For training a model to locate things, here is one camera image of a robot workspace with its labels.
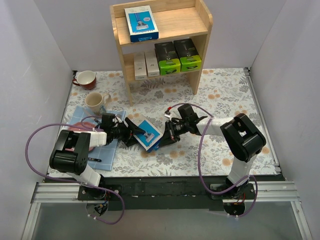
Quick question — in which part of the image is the blue Harry's razor pack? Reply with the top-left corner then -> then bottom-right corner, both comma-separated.
133,115 -> 163,153
124,5 -> 159,43

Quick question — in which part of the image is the long white Harry's box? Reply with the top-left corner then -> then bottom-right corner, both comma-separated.
133,51 -> 147,81

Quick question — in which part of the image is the white Harry's razor box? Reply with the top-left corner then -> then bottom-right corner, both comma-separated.
144,49 -> 160,77

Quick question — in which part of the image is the green black Gillette razor box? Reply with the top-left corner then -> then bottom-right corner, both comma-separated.
154,41 -> 181,76
173,38 -> 202,72

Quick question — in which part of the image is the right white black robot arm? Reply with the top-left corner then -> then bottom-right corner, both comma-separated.
155,103 -> 267,199

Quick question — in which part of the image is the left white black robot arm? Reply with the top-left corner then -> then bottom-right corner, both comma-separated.
49,113 -> 146,200

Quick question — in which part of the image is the wooden two-tier shelf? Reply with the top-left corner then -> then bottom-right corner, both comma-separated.
109,0 -> 214,105

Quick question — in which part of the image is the blue checked cloth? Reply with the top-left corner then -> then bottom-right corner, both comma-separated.
68,106 -> 118,171

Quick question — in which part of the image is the pink dotted plate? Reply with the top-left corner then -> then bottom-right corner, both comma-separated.
67,121 -> 98,152

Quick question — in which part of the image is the cream ceramic mug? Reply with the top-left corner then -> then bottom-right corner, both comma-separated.
84,92 -> 112,115

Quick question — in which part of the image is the red ceramic mug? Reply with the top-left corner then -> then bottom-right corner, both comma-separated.
72,70 -> 97,90

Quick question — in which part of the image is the floral patterned tablecloth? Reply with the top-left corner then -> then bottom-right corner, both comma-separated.
47,68 -> 278,178

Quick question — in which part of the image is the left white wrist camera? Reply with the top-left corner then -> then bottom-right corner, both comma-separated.
113,114 -> 123,124

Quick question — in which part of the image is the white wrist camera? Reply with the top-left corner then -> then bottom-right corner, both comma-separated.
164,106 -> 173,122
113,114 -> 123,124

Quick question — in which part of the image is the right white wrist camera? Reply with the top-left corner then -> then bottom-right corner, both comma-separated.
164,106 -> 173,122

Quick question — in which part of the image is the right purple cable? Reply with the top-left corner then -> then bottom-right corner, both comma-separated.
169,102 -> 260,218

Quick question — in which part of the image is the purple cable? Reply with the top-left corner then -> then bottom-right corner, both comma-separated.
24,116 -> 126,225
169,102 -> 260,218

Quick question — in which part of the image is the knife with wooden handle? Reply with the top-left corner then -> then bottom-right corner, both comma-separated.
88,157 -> 102,163

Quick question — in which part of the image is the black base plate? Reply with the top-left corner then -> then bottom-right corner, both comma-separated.
77,178 -> 257,212

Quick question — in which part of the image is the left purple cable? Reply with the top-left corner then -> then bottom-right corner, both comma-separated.
24,116 -> 126,225

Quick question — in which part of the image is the aluminium rail frame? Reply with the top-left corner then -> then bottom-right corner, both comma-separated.
22,177 -> 313,240

